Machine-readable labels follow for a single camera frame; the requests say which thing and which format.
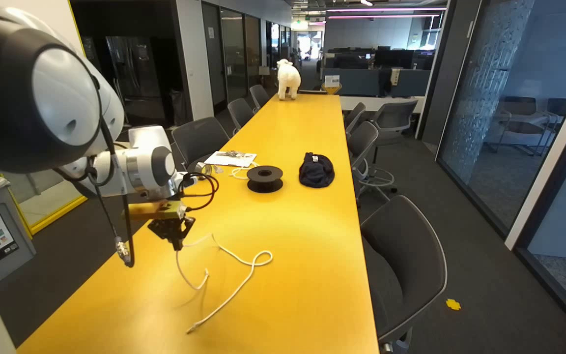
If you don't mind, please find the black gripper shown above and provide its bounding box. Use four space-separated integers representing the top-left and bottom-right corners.
146 215 199 255

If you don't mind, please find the white rope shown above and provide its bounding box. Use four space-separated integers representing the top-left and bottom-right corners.
173 233 277 337

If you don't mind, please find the white printed paper sheet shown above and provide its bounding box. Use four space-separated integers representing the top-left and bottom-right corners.
203 150 259 170

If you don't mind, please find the grey office chair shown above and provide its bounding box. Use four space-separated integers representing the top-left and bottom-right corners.
370 99 423 140
248 83 271 111
226 97 258 129
342 101 368 135
360 194 450 354
169 117 232 174
346 119 383 199

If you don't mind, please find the black filament spool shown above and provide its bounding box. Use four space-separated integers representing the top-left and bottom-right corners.
246 164 285 196

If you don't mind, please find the grey box with label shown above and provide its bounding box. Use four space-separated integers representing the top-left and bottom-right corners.
0 174 37 292

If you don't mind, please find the white plush bear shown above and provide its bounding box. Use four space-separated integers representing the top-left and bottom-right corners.
275 58 303 103

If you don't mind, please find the yellow framed whiteboard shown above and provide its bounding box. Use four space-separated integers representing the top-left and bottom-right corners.
0 0 87 81

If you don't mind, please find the office chair behind glass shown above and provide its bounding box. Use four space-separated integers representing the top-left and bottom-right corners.
497 95 542 160

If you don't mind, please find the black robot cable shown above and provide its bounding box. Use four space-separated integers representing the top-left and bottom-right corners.
85 72 222 270

